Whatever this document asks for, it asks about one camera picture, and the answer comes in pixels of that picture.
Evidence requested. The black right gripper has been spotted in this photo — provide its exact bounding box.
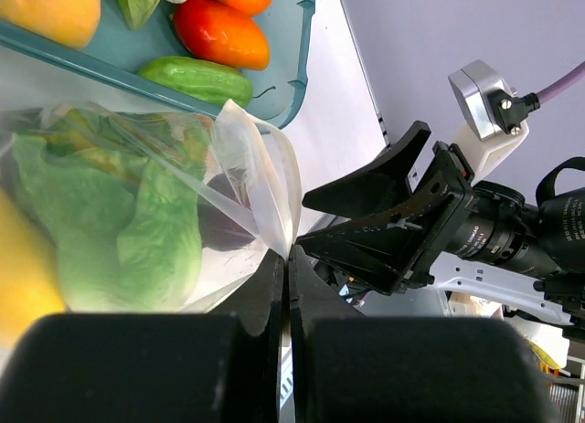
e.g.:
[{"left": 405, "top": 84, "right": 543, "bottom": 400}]
[{"left": 297, "top": 142, "right": 584, "bottom": 304}]

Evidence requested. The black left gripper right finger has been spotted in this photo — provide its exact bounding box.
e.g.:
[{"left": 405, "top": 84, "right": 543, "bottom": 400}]
[{"left": 287, "top": 246, "right": 364, "bottom": 422}]

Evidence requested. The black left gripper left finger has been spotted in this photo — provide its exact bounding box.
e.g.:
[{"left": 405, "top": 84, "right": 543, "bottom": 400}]
[{"left": 213, "top": 251, "right": 284, "bottom": 422}]

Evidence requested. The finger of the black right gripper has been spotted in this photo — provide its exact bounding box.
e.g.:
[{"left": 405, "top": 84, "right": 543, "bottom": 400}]
[{"left": 303, "top": 121, "right": 431, "bottom": 217}]

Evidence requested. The dark red plum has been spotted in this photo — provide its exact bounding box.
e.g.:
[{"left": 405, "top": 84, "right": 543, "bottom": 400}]
[{"left": 197, "top": 169, "right": 255, "bottom": 252}]

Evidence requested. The teal plastic basket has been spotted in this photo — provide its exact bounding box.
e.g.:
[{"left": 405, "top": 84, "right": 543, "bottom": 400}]
[{"left": 1, "top": 0, "right": 315, "bottom": 127}]

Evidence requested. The green white lettuce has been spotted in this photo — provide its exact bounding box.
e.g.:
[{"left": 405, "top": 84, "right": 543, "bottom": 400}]
[{"left": 12, "top": 134, "right": 202, "bottom": 312}]

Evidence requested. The clear dotted zip bag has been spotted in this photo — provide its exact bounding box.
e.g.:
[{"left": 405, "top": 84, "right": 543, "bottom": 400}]
[{"left": 1, "top": 102, "right": 302, "bottom": 312}]

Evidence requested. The yellow bell pepper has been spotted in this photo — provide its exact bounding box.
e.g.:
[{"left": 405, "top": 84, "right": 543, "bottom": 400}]
[{"left": 1, "top": 192, "right": 66, "bottom": 349}]

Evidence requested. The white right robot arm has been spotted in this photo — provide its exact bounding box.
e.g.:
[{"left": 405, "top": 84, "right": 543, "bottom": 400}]
[{"left": 298, "top": 122, "right": 584, "bottom": 341}]

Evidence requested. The pale green vegetable piece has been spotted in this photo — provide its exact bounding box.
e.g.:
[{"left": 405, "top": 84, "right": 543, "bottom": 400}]
[{"left": 138, "top": 56, "right": 253, "bottom": 108}]

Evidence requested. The orange red bell pepper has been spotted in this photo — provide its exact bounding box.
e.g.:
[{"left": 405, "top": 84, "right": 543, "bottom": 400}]
[{"left": 172, "top": 0, "right": 271, "bottom": 71}]

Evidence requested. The yellow orange mango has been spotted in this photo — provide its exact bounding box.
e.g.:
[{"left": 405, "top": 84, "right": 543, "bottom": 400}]
[{"left": 1, "top": 0, "right": 101, "bottom": 49}]

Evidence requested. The right aluminium frame post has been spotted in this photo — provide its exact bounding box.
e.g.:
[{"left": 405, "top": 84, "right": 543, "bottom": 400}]
[{"left": 372, "top": 98, "right": 391, "bottom": 147}]

